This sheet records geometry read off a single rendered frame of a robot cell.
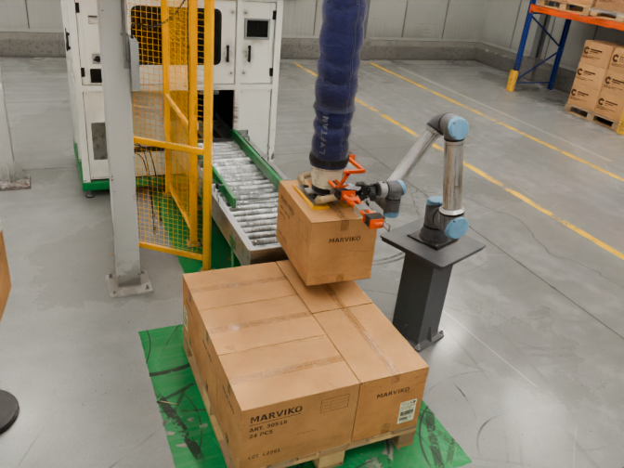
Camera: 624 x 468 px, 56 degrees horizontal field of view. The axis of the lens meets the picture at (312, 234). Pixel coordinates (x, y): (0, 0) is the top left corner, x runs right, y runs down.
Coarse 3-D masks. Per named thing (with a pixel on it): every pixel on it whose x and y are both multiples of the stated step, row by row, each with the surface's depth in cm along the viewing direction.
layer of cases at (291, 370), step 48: (192, 288) 344; (240, 288) 348; (288, 288) 353; (336, 288) 358; (192, 336) 348; (240, 336) 308; (288, 336) 311; (336, 336) 315; (384, 336) 319; (240, 384) 275; (288, 384) 278; (336, 384) 281; (384, 384) 292; (240, 432) 267; (288, 432) 280; (336, 432) 294; (384, 432) 310
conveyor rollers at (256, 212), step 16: (224, 144) 573; (224, 160) 532; (240, 160) 538; (224, 176) 499; (240, 176) 505; (256, 176) 503; (240, 192) 472; (256, 192) 477; (272, 192) 482; (240, 208) 447; (256, 208) 452; (272, 208) 449; (240, 224) 422; (256, 224) 426; (272, 224) 432; (256, 240) 402; (272, 240) 406
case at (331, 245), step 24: (288, 192) 349; (288, 216) 353; (312, 216) 321; (336, 216) 324; (288, 240) 357; (312, 240) 320; (336, 240) 326; (360, 240) 331; (312, 264) 327; (336, 264) 333; (360, 264) 339
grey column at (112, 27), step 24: (120, 0) 345; (120, 24) 351; (120, 48) 357; (120, 72) 363; (120, 96) 370; (120, 120) 376; (120, 144) 383; (120, 168) 391; (120, 192) 398; (120, 216) 406; (120, 240) 414; (120, 264) 422; (120, 288) 430; (144, 288) 433
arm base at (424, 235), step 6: (426, 228) 374; (432, 228) 371; (420, 234) 379; (426, 234) 373; (432, 234) 372; (438, 234) 371; (444, 234) 372; (426, 240) 374; (432, 240) 372; (438, 240) 372; (444, 240) 373
